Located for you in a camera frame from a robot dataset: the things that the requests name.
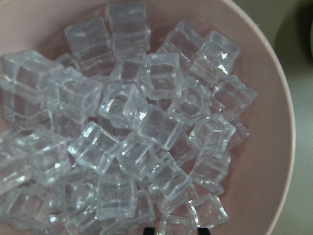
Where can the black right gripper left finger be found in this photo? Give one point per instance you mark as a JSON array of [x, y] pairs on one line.
[[149, 231]]

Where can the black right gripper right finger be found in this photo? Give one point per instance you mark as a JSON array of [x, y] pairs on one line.
[[204, 231]]

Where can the pink bowl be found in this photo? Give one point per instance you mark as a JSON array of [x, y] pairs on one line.
[[261, 169]]

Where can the pile of clear ice cubes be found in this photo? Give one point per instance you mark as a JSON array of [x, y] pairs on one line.
[[111, 139]]

